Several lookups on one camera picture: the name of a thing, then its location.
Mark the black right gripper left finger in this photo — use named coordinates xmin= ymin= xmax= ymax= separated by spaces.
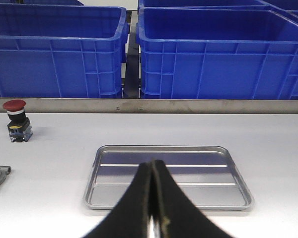
xmin=85 ymin=163 xmax=152 ymax=238

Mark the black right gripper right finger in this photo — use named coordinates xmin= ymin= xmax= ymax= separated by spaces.
xmin=151 ymin=160 xmax=230 ymax=238

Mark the silver metal tray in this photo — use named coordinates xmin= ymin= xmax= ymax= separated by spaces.
xmin=84 ymin=145 xmax=254 ymax=210

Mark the red emergency stop button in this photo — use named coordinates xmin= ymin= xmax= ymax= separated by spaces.
xmin=2 ymin=99 xmax=33 ymax=142

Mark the blue right plastic bin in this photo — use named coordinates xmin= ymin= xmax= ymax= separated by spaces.
xmin=137 ymin=8 xmax=298 ymax=100

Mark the blue plastic bin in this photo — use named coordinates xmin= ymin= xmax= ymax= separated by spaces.
xmin=0 ymin=3 xmax=128 ymax=98
xmin=137 ymin=8 xmax=298 ymax=100

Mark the blue centre plastic bin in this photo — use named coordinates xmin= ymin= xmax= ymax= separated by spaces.
xmin=0 ymin=3 xmax=128 ymax=98

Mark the blue back centre bin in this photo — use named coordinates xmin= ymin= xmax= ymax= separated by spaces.
xmin=138 ymin=0 xmax=268 ymax=10

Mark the blue back right bin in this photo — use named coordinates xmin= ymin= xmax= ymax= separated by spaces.
xmin=264 ymin=0 xmax=298 ymax=23

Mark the blue back left bin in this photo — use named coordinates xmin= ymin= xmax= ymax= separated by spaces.
xmin=9 ymin=0 xmax=83 ymax=6

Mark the steel table edge rail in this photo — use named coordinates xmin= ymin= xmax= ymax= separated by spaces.
xmin=0 ymin=97 xmax=298 ymax=114

